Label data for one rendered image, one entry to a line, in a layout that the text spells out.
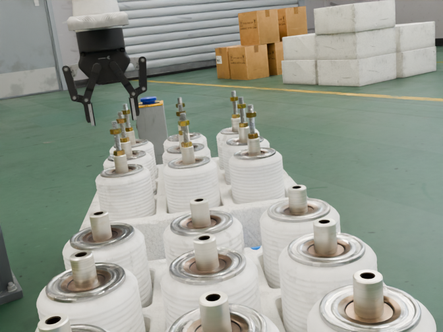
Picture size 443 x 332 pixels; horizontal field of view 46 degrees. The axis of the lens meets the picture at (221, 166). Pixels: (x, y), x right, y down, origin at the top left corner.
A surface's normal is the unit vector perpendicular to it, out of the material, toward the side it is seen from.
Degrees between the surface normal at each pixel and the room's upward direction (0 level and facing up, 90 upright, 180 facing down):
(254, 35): 90
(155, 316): 0
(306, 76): 90
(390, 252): 0
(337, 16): 90
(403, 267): 0
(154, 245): 90
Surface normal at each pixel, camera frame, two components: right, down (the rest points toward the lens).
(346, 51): -0.84, 0.22
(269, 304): -0.11, -0.96
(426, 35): 0.54, 0.15
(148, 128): 0.11, 0.24
